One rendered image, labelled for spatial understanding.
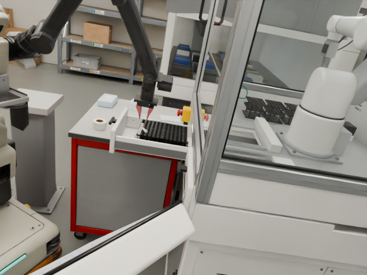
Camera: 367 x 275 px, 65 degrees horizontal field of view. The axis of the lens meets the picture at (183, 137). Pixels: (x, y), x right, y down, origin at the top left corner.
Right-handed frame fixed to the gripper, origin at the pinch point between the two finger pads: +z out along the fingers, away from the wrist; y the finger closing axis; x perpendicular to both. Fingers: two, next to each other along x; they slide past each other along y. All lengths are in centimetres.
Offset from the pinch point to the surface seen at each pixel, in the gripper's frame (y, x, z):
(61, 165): 70, -87, 100
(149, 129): -3.8, 1.9, 4.1
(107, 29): 108, -368, 28
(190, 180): -21.9, 43.5, -1.0
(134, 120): 4.9, -9.9, 6.9
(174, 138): -15.5, 8.4, 3.2
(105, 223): 13, -8, 76
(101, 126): 22.2, -15.8, 17.2
